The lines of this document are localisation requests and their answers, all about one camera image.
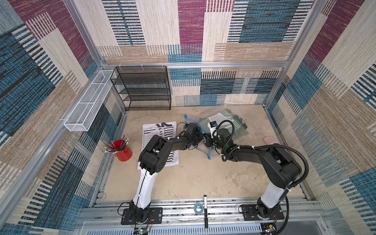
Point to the pens in red cup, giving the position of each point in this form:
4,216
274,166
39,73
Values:
113,148

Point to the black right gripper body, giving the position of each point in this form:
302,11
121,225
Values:
210,139

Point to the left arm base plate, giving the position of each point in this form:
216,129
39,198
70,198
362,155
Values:
142,217

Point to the clear vacuum bag blue zip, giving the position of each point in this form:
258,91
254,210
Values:
217,126

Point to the blue tape roll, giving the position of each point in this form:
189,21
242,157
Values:
198,209

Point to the black white striped shirt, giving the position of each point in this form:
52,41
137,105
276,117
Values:
165,130

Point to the red cup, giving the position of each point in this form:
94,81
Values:
124,155

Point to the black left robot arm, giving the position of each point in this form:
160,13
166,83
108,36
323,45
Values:
153,159

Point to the white wire wall basket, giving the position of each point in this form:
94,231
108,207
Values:
84,113

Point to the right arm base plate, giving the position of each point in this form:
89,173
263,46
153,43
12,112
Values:
254,212

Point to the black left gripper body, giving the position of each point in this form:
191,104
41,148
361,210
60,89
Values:
199,138

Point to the green patterned garment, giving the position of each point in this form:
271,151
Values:
239,124

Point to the black mesh shelf rack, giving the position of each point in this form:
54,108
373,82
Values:
143,88

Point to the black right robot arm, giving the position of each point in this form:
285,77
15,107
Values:
284,166

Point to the black marker pen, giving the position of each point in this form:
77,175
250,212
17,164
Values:
206,221

